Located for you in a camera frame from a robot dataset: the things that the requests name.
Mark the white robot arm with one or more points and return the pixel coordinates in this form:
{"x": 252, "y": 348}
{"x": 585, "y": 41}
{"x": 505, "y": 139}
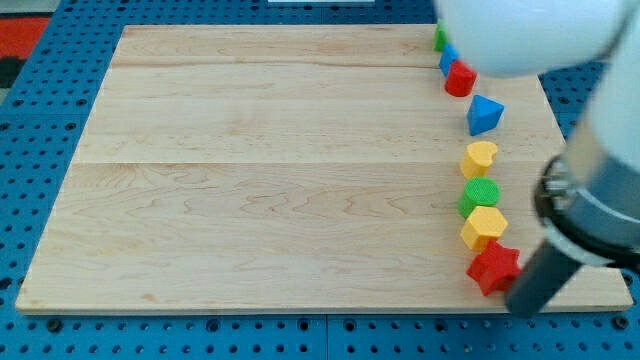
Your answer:
{"x": 587, "y": 198}

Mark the blue triangle block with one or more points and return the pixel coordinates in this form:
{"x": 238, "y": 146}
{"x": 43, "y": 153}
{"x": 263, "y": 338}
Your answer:
{"x": 483, "y": 115}

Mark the yellow hexagon block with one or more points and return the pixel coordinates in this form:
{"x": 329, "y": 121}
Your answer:
{"x": 483, "y": 224}

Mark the blue cube block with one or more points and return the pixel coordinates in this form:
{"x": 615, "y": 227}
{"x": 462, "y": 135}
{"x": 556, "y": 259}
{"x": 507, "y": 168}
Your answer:
{"x": 448, "y": 55}

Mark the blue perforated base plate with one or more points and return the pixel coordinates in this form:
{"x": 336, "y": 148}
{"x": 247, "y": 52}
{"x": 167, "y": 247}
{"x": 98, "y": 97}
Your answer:
{"x": 54, "y": 55}

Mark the red cylinder block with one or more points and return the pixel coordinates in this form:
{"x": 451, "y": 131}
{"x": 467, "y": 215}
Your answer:
{"x": 460, "y": 79}

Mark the red star block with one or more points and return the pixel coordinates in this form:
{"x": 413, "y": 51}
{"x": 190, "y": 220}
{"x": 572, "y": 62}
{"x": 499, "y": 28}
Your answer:
{"x": 495, "y": 268}

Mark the light wooden board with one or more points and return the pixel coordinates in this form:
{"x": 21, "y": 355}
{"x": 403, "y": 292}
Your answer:
{"x": 244, "y": 169}

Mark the yellow heart block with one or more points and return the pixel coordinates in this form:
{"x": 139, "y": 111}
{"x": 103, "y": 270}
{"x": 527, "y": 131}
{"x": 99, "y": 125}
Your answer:
{"x": 478, "y": 159}

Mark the green cylinder block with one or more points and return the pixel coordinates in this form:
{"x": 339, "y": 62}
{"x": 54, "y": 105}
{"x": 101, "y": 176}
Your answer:
{"x": 478, "y": 191}

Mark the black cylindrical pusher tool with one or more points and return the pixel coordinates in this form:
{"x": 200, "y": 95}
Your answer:
{"x": 543, "y": 276}

